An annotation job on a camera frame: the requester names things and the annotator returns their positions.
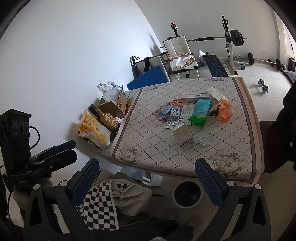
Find black white checkered cloth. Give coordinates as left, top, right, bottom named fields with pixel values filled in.
left=75, top=181, right=119, bottom=231

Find chrome dumbbell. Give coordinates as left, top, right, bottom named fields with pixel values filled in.
left=258, top=79, right=270, bottom=93

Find grey padded chair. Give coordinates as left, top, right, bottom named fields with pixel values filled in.
left=131, top=54, right=171, bottom=81

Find yellow snack bag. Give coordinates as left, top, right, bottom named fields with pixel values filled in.
left=78, top=110, right=112, bottom=149

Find table with white legs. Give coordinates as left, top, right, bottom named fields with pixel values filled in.
left=76, top=76, right=266, bottom=184

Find black exercise machine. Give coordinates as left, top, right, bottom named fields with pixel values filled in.
left=281, top=57, right=296, bottom=82

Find gold textured bottle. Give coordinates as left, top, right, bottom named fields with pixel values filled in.
left=96, top=108, right=119, bottom=129

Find black weight bench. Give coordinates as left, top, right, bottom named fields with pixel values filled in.
left=203, top=54, right=229, bottom=77

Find blue plastic wrapper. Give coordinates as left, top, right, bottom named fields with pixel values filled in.
left=157, top=107, right=173, bottom=119

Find black red stick handle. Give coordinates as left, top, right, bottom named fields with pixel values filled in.
left=171, top=22, right=180, bottom=38

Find silver blister pack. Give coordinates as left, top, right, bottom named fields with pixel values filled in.
left=198, top=133, right=213, bottom=147
left=165, top=119, right=183, bottom=130

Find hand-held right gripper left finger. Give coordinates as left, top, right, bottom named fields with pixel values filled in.
left=23, top=158, right=100, bottom=241

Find green and blue packet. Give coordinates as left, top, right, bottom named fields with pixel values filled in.
left=188, top=98, right=211, bottom=127

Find white round trash bin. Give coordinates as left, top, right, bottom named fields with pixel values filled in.
left=172, top=181, right=204, bottom=208

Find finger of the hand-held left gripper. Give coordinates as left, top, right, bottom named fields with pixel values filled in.
left=30, top=149, right=78, bottom=172
left=35, top=140, right=77, bottom=161

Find barbell with black plates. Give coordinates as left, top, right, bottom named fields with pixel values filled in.
left=161, top=30, right=248, bottom=49

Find long barbell with small plates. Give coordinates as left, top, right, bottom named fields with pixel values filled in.
left=248, top=52, right=284, bottom=71

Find white plastic bag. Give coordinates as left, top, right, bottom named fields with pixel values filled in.
left=102, top=89, right=119, bottom=102

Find white barbell rack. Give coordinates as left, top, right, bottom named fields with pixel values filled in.
left=221, top=16, right=238, bottom=76

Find clear plastic bag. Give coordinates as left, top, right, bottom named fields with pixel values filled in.
left=120, top=167, right=144, bottom=181

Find blue foam mat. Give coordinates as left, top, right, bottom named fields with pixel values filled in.
left=127, top=65, right=171, bottom=90

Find orange plastic bag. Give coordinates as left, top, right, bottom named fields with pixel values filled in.
left=216, top=98, right=234, bottom=122

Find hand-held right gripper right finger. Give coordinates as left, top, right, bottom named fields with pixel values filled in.
left=195, top=158, right=271, bottom=241

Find white box with yellow print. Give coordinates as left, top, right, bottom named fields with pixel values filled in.
left=205, top=87, right=226, bottom=102

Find brown cardboard box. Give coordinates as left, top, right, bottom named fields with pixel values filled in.
left=99, top=85, right=130, bottom=116

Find beige cardboard box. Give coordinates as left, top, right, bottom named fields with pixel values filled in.
left=171, top=123, right=195, bottom=149

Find white padded chair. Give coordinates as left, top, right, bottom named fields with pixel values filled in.
left=163, top=35, right=200, bottom=81

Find long white box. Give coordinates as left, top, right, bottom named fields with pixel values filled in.
left=177, top=93, right=212, bottom=103

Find beige clothes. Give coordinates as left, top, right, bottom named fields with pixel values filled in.
left=169, top=53, right=198, bottom=69

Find table with patterned cloth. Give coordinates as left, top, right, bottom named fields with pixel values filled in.
left=110, top=76, right=265, bottom=180

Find white medicine box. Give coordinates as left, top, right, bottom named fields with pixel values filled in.
left=180, top=105, right=195, bottom=123

